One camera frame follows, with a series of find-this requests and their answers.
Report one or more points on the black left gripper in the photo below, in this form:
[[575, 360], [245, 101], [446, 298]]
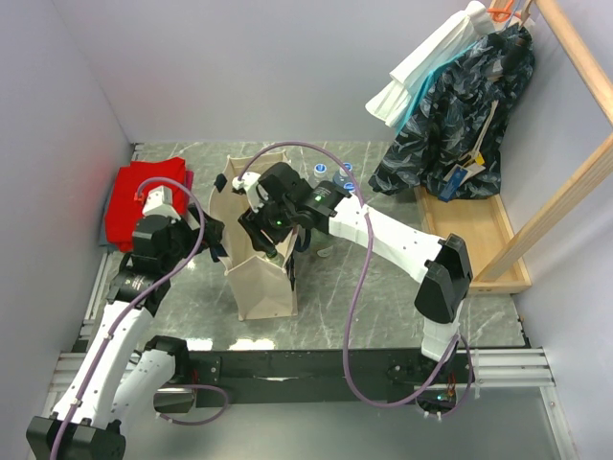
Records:
[[213, 233]]

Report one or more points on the green cap glass bottle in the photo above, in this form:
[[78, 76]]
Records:
[[323, 245]]

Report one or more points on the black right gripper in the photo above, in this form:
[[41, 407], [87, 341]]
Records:
[[254, 221]]

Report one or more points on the blue hang tag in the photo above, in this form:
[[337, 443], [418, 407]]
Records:
[[451, 182]]

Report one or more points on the beige canvas tote bag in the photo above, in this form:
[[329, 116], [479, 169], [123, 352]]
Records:
[[261, 289]]

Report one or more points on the white pleated garment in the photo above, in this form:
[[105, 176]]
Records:
[[456, 33]]

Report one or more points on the wooden tray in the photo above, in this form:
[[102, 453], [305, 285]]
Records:
[[486, 229]]

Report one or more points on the orange clothes hanger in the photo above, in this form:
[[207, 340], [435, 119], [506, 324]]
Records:
[[501, 10]]

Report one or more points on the blue label water bottle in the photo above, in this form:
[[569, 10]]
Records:
[[341, 177]]

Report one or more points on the teal garment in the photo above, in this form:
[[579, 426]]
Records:
[[429, 80]]

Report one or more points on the wooden rack frame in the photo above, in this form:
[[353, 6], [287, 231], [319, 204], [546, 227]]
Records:
[[557, 154]]

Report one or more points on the green cap bottle front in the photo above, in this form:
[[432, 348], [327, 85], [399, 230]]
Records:
[[277, 260]]

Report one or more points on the dark patterned shirt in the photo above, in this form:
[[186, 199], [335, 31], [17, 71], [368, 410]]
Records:
[[462, 119]]

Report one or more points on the black base beam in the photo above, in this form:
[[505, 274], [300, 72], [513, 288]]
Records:
[[308, 376]]

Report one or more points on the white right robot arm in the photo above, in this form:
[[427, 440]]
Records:
[[441, 266]]

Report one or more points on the red folded cloth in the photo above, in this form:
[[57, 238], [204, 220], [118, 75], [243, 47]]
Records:
[[126, 202]]

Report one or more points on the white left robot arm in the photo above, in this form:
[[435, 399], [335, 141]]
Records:
[[91, 419]]

